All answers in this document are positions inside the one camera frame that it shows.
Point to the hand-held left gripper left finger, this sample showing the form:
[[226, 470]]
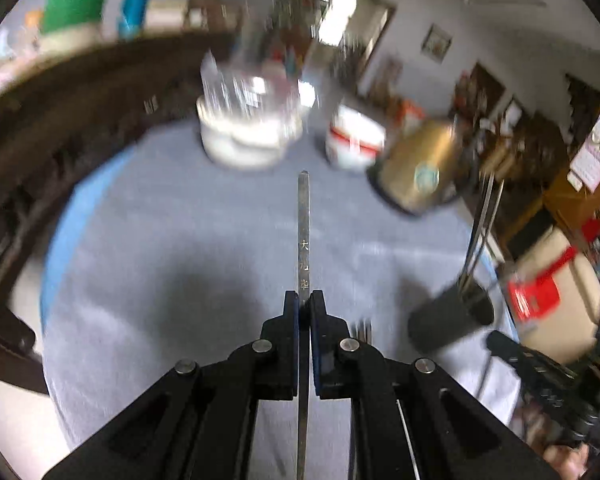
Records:
[[292, 345]]

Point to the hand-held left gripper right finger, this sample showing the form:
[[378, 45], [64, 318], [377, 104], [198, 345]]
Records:
[[320, 345]]

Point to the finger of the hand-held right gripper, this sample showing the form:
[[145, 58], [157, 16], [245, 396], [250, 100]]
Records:
[[510, 347]]

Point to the black utensil holder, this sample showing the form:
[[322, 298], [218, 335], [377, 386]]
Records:
[[445, 317]]

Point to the dark chopstick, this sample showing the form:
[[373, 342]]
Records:
[[476, 225]]

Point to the steel fork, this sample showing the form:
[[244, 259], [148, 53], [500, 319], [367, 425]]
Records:
[[363, 329]]

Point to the cardboard box with red tape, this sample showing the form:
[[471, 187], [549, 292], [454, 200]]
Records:
[[580, 285]]

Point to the grey towel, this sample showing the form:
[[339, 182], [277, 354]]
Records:
[[205, 260]]

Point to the white plastic container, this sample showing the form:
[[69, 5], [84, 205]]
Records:
[[240, 145]]

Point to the white bowl red band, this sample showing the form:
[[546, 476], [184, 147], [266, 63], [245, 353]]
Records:
[[357, 130]]

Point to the blue table cover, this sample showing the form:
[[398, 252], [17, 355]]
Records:
[[65, 240]]

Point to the clear plastic bag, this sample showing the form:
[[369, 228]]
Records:
[[240, 90]]

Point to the green thermos flask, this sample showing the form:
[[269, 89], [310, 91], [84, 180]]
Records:
[[75, 0]]

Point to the wall calendar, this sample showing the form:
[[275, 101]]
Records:
[[592, 152]]

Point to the framed wall picture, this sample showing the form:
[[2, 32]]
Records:
[[436, 41]]

